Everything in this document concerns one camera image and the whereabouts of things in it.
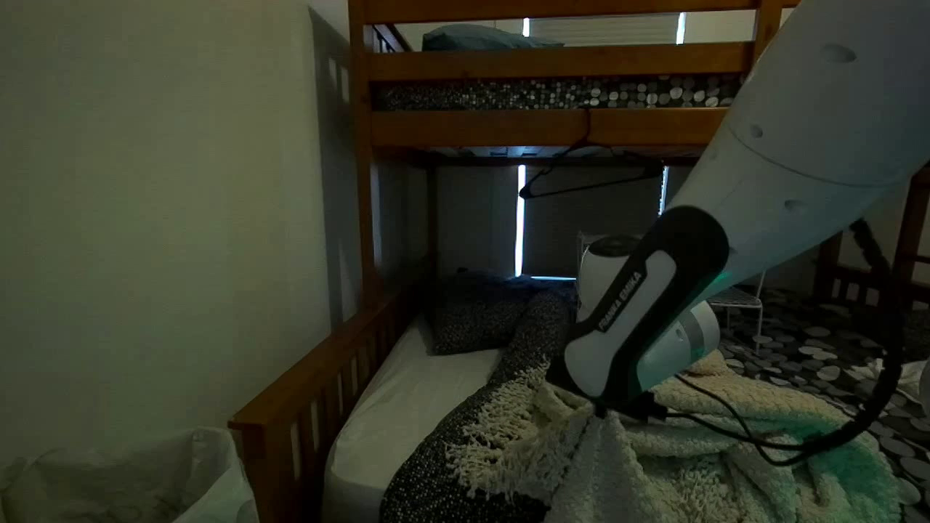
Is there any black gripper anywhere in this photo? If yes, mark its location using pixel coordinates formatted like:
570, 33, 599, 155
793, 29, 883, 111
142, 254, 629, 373
584, 382, 676, 428

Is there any white fluffy fringed cloth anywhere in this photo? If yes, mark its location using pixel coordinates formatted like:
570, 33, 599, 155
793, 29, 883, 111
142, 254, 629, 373
447, 345, 910, 523

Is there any dark pebble print pillow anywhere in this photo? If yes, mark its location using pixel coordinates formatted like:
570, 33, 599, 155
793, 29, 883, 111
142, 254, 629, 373
423, 267, 551, 358

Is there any black pebble print duvet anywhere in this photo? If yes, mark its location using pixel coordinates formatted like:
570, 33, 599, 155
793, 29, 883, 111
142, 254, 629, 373
376, 289, 930, 523

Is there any black clothes hanger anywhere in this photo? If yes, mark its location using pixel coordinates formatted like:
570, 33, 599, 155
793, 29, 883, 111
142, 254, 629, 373
516, 106, 676, 203

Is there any white mattress sheet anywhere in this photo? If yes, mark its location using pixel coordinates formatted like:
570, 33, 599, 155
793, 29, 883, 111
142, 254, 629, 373
320, 316, 507, 523

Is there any dark window blind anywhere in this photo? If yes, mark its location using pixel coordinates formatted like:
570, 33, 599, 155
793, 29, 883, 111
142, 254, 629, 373
431, 157, 679, 284

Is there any pebble print bunk mattress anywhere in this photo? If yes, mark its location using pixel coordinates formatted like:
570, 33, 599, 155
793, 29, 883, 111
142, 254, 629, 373
372, 72, 750, 113

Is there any teal folded blanket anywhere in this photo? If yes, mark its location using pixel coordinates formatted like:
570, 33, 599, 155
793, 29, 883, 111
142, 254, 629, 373
418, 23, 568, 55

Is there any white laundry basket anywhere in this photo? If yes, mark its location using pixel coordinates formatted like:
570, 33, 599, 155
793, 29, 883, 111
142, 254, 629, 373
0, 424, 263, 523

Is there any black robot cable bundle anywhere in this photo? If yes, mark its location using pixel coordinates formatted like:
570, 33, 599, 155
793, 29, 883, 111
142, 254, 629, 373
665, 219, 912, 472

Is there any wooden bunk bed frame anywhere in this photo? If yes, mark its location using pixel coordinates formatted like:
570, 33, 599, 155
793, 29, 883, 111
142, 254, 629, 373
227, 0, 930, 523

